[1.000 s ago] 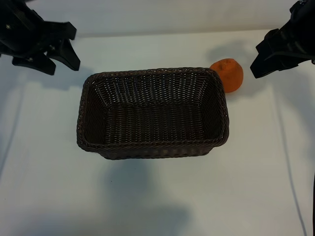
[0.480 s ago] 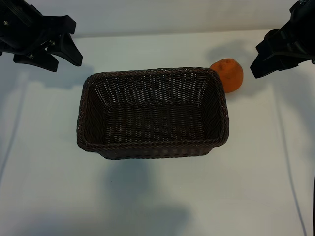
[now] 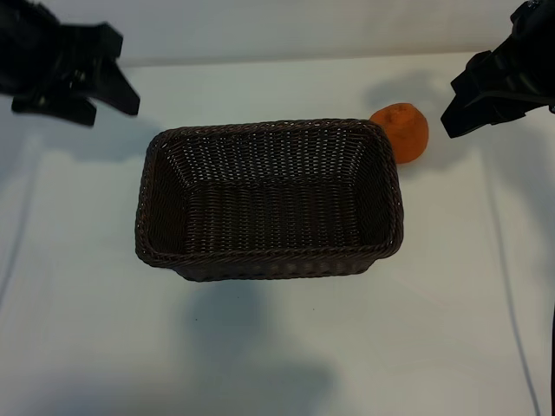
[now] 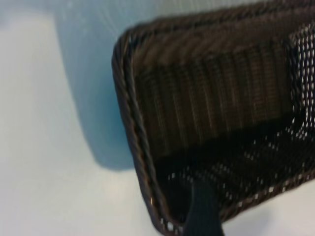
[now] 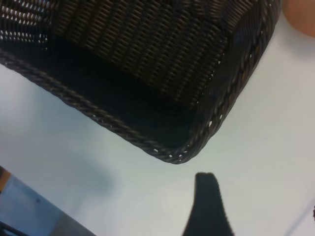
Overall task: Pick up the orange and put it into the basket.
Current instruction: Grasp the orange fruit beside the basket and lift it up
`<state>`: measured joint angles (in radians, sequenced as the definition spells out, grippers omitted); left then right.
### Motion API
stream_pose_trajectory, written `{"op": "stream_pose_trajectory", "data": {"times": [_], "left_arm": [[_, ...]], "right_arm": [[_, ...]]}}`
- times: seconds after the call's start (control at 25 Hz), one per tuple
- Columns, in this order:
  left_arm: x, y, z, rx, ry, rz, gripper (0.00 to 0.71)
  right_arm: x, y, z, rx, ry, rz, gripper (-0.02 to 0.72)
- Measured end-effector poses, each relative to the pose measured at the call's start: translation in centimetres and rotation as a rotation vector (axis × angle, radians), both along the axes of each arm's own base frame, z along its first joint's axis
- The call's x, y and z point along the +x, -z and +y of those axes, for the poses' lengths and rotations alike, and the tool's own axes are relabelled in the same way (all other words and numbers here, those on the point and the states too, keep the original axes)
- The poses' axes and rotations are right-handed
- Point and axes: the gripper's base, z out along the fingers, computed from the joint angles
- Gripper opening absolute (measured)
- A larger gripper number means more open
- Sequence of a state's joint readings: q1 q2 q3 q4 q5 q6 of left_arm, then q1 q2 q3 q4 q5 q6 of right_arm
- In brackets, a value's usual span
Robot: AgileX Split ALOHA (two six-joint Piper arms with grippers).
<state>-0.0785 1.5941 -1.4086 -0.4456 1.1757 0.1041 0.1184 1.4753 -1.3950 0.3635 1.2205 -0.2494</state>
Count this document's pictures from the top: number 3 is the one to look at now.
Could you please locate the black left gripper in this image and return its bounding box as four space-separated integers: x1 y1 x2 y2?
0 0 142 128

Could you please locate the dark brown wicker basket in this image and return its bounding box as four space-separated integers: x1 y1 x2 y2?
134 118 405 283

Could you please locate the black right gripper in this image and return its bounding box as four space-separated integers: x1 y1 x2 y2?
440 0 555 140

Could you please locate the orange mandarin fruit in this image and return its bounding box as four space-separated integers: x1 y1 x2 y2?
369 102 430 165

